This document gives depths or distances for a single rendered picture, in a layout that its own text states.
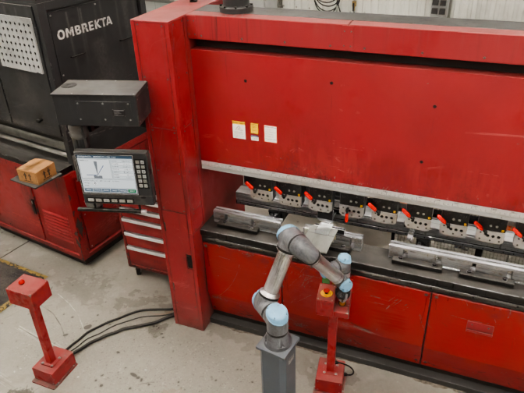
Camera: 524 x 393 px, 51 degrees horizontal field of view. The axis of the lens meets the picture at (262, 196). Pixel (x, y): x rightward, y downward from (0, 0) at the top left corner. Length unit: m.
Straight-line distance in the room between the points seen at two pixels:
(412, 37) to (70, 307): 3.33
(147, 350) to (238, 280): 0.86
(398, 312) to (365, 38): 1.72
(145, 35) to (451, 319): 2.47
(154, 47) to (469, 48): 1.68
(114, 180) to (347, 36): 1.60
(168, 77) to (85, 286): 2.30
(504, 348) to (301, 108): 1.89
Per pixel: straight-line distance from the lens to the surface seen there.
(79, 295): 4.87
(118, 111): 3.23
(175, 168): 3.52
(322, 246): 3.39
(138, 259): 4.74
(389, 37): 2.94
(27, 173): 4.50
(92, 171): 3.45
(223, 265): 3.91
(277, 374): 3.14
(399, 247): 3.50
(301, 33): 3.06
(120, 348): 4.31
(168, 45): 3.20
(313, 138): 3.26
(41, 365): 4.21
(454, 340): 3.73
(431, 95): 3.02
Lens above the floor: 2.99
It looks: 31 degrees down
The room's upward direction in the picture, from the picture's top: 2 degrees counter-clockwise
